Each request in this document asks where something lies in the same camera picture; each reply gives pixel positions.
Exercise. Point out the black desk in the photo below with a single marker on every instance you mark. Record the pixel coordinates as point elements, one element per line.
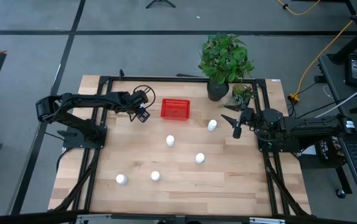
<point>334,77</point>

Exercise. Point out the small potted succulent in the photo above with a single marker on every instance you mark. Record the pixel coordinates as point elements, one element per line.
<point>242,91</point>

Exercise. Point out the black aluminium table frame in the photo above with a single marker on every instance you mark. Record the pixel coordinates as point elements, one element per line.
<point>165,78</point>

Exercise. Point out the black overhead crossbar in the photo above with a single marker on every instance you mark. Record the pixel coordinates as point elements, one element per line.
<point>25,217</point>

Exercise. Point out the red plastic basket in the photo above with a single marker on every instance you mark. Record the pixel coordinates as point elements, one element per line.
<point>175,109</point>

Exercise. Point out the black caster wheel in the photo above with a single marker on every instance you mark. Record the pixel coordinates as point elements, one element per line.
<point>340,193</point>

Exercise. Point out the black printed bag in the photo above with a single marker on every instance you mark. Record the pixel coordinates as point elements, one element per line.
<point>327,149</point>

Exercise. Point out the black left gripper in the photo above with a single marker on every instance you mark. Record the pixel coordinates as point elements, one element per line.
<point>136,99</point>

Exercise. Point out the black desk leg frame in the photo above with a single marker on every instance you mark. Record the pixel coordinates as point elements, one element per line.
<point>352,43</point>

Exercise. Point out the black tripod legs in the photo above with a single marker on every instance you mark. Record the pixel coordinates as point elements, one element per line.
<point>153,4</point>

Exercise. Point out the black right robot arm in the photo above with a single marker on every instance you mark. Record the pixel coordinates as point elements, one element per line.
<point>306,126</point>

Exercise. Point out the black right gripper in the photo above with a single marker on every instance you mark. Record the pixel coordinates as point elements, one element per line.
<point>248,116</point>

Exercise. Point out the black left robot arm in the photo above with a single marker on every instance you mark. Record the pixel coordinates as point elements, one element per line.
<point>88,99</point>

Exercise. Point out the large green potted plant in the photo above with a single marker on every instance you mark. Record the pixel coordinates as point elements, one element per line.
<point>225,59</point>

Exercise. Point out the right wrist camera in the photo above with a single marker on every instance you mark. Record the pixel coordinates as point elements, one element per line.
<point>236,132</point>

